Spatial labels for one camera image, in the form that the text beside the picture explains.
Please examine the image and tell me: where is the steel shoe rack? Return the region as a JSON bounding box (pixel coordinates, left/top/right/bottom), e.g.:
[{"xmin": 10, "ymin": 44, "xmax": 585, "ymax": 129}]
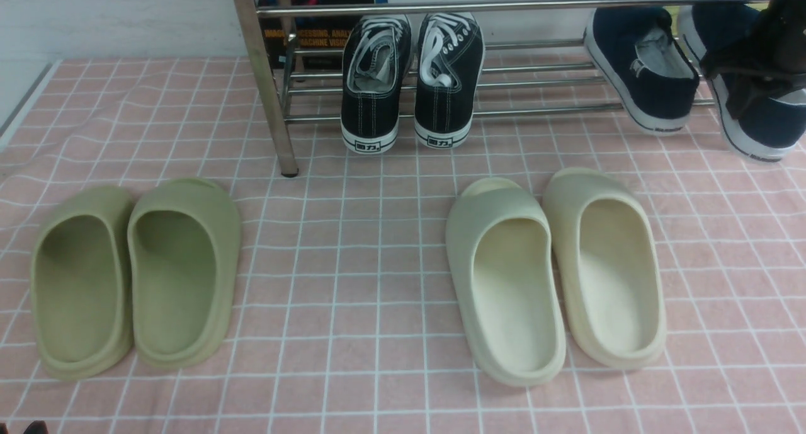
[{"xmin": 229, "ymin": 0, "xmax": 806, "ymax": 178}]

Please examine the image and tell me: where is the pink checkered floor cloth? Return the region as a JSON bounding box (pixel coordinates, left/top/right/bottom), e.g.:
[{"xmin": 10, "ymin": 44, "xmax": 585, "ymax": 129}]
[{"xmin": 2, "ymin": 59, "xmax": 804, "ymax": 433}]

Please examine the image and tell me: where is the cream right slipper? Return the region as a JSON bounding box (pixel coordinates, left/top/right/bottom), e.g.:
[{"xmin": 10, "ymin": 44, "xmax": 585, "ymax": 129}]
[{"xmin": 542, "ymin": 168, "xmax": 667, "ymax": 370}]

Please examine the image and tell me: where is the dark object bottom left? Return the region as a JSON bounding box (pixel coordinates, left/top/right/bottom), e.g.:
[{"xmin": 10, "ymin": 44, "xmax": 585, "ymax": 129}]
[{"xmin": 23, "ymin": 420, "xmax": 49, "ymax": 434}]

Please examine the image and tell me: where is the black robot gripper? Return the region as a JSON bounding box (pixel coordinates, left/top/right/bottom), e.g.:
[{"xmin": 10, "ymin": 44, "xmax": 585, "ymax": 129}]
[{"xmin": 701, "ymin": 0, "xmax": 805, "ymax": 120}]

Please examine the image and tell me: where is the cream left slipper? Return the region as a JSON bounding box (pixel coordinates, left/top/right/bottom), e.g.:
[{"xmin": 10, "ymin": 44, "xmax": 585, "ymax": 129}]
[{"xmin": 445, "ymin": 178, "xmax": 566, "ymax": 386}]

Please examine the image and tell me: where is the dark book behind rack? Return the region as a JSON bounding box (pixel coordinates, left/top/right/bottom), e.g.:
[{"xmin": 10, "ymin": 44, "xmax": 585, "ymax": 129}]
[{"xmin": 259, "ymin": 0, "xmax": 378, "ymax": 72}]

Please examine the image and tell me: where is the green slipper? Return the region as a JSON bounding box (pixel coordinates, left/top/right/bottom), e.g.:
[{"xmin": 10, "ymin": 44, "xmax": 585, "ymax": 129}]
[
  {"xmin": 127, "ymin": 178, "xmax": 242, "ymax": 370},
  {"xmin": 30, "ymin": 185, "xmax": 133, "ymax": 380}
]

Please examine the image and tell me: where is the black canvas sneaker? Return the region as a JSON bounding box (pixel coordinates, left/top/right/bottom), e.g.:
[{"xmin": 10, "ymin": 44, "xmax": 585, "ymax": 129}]
[
  {"xmin": 414, "ymin": 12, "xmax": 485, "ymax": 149},
  {"xmin": 340, "ymin": 14, "xmax": 412, "ymax": 155}
]

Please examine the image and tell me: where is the green right slipper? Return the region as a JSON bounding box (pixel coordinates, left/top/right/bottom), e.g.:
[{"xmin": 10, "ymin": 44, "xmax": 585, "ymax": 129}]
[{"xmin": 127, "ymin": 178, "xmax": 242, "ymax": 370}]

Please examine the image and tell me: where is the black right canvas sneaker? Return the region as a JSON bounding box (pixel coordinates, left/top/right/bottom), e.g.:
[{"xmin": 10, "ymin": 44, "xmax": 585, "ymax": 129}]
[{"xmin": 414, "ymin": 12, "xmax": 485, "ymax": 149}]

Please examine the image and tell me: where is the black left canvas sneaker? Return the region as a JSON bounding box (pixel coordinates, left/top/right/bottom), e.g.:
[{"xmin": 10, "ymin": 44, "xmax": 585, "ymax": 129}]
[{"xmin": 340, "ymin": 14, "xmax": 412, "ymax": 155}]

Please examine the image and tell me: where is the cream slipper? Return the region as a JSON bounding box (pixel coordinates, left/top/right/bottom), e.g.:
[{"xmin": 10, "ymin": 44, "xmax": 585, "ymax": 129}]
[
  {"xmin": 542, "ymin": 168, "xmax": 667, "ymax": 370},
  {"xmin": 445, "ymin": 178, "xmax": 566, "ymax": 386}
]

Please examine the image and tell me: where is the navy slip-on shoe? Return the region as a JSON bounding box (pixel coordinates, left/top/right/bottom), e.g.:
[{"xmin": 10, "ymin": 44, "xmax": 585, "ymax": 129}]
[
  {"xmin": 678, "ymin": 3, "xmax": 805, "ymax": 163},
  {"xmin": 582, "ymin": 6, "xmax": 700, "ymax": 136}
]

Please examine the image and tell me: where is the green left slipper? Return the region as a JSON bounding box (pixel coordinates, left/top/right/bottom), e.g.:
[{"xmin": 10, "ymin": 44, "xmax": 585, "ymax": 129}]
[{"xmin": 30, "ymin": 185, "xmax": 133, "ymax": 380}]

